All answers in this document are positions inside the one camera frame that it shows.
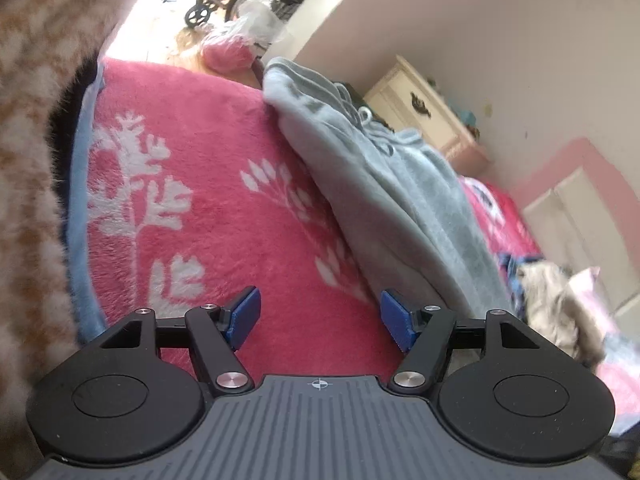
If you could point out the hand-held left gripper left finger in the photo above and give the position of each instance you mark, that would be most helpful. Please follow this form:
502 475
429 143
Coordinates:
246 316

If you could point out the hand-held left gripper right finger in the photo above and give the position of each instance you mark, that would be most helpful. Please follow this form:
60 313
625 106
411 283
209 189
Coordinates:
397 319

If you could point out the grey sweatpants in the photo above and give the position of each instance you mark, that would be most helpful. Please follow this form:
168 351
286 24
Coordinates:
390 200

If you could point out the beige pants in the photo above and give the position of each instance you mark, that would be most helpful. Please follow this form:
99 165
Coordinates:
560 300

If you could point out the red floral fleece blanket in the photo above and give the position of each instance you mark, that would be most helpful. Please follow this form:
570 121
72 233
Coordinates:
210 140

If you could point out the cream nightstand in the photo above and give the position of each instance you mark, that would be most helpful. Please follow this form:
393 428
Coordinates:
425 120

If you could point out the cream pink headboard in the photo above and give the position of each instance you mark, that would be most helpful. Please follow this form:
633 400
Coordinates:
580 200

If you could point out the pink grey floral quilt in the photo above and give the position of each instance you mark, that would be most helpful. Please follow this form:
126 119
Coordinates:
622 335

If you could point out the pink plastic bag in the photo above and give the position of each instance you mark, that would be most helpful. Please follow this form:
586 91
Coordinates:
227 50

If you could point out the clear plastic bag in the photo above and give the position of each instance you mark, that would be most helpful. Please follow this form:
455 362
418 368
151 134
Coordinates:
257 20

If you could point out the person's cream fleece jacket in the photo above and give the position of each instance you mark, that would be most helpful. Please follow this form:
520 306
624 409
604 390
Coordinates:
30 110

